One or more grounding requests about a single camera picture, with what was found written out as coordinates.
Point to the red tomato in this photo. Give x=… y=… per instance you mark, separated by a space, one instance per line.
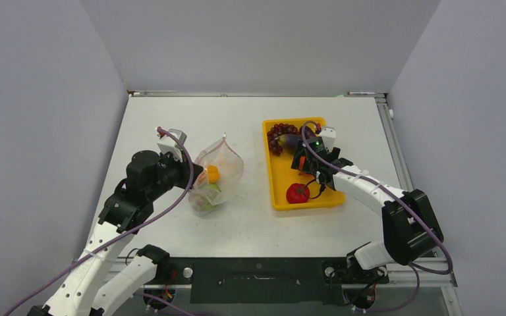
x=297 y=193

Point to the large purple eggplant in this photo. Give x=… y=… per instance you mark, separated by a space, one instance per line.
x=289 y=142

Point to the yellow plastic tray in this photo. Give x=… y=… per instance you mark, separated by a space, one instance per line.
x=281 y=175

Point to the orange pumpkin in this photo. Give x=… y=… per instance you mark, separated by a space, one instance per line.
x=301 y=164

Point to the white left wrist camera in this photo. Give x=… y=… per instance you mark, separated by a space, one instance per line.
x=168 y=145

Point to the green cabbage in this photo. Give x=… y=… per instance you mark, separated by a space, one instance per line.
x=204 y=199

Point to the clear pink-dotted zip bag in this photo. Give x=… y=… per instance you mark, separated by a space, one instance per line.
x=231 y=168

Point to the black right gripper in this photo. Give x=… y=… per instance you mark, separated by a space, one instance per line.
x=296 y=162

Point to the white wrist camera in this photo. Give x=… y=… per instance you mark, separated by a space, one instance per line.
x=168 y=145
x=328 y=136

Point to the aluminium side rail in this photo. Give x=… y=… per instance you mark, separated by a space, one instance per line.
x=434 y=259

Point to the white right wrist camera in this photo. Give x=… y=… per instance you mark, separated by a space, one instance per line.
x=328 y=136

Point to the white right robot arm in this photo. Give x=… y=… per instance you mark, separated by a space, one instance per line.
x=409 y=226

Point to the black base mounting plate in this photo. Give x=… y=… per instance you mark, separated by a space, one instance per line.
x=330 y=280

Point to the marker pen on ledge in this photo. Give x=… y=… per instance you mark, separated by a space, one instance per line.
x=361 y=94

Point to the dark red grape bunch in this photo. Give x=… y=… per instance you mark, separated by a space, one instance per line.
x=277 y=130

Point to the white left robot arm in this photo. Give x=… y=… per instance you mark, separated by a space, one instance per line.
x=84 y=290

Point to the yellow bell pepper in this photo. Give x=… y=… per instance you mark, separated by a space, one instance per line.
x=213 y=174

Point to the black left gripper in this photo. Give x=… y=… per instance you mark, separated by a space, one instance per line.
x=182 y=167

